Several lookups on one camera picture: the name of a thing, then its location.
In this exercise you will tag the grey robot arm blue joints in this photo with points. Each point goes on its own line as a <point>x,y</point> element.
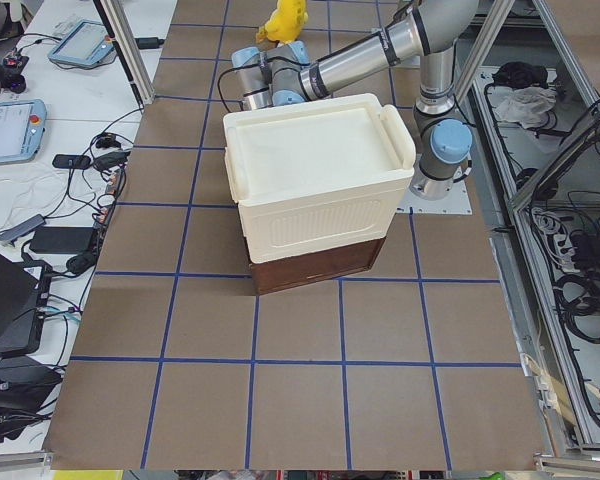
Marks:
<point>428,30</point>

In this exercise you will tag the white plastic storage box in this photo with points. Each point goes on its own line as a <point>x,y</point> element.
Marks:
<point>319,175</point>

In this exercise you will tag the brown paper table mat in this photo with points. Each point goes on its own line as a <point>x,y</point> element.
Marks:
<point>178,363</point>

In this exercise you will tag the yellow plush duck toy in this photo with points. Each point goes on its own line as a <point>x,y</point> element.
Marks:
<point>285,22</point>

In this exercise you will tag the black power adapter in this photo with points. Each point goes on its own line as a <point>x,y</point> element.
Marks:
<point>61,239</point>

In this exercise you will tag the grey usb hub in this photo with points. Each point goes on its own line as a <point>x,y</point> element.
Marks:
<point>22,229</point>

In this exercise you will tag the white crumpled cloth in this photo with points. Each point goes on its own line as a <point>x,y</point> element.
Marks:
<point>528,107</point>

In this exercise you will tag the blue teach pendant far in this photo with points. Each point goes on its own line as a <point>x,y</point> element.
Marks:
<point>86,46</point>

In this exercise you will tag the blue teach pendant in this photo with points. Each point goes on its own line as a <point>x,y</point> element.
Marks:
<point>86,46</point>
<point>22,125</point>

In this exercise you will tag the black laptop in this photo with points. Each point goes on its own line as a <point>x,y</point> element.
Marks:
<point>24,289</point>

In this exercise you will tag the blue teach pendant near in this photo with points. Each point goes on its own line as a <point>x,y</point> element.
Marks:
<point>22,125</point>

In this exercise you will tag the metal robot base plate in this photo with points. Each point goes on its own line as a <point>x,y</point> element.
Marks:
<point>440,200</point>

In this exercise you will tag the aluminium frame post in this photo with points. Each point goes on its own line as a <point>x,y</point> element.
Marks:
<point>114,19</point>

